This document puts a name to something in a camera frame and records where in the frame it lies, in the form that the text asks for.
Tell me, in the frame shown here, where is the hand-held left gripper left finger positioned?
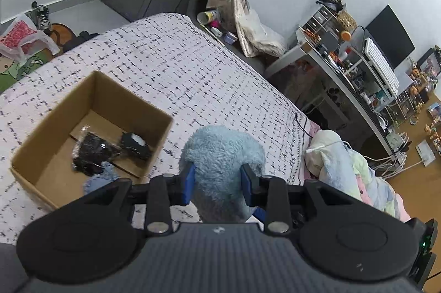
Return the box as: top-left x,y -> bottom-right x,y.
79,164 -> 197,234

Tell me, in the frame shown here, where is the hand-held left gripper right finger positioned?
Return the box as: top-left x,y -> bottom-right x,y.
240,164 -> 348,234

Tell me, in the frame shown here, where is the blue fluffy plush toy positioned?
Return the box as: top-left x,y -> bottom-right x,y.
179,126 -> 267,224

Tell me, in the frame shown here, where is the black pouch with white label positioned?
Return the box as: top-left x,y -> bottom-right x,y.
120,132 -> 154,161

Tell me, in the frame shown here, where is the small blue plush toy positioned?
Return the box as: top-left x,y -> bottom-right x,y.
83,161 -> 119,198

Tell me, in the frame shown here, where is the black packet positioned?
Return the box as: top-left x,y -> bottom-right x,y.
72,131 -> 123,176

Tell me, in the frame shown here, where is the brown cardboard box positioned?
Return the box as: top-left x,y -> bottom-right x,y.
10,70 -> 174,212

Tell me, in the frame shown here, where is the cream pillow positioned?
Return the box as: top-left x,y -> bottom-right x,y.
306,130 -> 345,176

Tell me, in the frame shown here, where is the pastel quilt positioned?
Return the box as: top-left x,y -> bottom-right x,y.
319,138 -> 412,225

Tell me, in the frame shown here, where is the bed with patterned bedspread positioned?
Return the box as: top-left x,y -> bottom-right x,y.
0,13 -> 324,245

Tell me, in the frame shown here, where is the white desk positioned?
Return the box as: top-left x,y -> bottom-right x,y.
263,27 -> 410,159

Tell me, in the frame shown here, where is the beige tote bag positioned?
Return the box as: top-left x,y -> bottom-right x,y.
232,0 -> 286,58

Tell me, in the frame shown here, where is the clear plastic bottle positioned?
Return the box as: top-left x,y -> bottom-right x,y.
216,0 -> 236,31

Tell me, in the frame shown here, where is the white keyboard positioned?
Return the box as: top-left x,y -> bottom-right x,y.
363,37 -> 400,97

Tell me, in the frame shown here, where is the grey drawer organizer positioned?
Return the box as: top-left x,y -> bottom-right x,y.
301,5 -> 341,49

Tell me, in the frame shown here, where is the wicker basket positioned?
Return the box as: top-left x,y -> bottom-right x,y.
336,10 -> 358,32

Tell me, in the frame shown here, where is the brown rounded object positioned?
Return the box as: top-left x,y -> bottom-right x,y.
48,23 -> 76,55

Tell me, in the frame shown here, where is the black monitor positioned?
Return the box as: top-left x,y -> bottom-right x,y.
365,5 -> 416,69

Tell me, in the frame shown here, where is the green cartoon mat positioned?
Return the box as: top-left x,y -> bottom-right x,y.
0,48 -> 54,94

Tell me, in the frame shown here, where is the black and white sneaker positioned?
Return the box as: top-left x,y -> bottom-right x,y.
30,1 -> 52,31

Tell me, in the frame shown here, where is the pink and white plastic bag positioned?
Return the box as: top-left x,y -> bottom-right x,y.
0,13 -> 61,68

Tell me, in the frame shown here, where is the black cable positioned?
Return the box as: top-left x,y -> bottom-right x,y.
291,112 -> 309,138

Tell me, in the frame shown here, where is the white charging cable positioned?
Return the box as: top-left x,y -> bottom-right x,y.
306,140 -> 352,153

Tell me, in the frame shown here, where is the picture frame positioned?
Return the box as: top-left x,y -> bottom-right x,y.
418,48 -> 441,78

